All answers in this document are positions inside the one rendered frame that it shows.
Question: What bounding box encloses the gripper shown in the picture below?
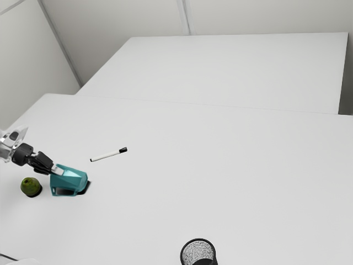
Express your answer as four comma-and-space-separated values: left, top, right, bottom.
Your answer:
12, 142, 65, 177

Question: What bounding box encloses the teal faceted mug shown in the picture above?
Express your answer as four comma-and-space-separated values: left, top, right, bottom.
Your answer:
49, 163, 88, 198

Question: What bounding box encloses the green round fruit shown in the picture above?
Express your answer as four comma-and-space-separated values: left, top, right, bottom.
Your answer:
20, 177, 42, 198

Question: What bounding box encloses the white marker pen black cap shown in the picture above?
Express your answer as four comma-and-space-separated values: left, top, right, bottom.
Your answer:
89, 147, 128, 163

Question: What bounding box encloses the black mesh pen holder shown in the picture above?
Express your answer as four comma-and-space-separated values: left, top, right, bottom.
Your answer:
180, 238, 218, 265

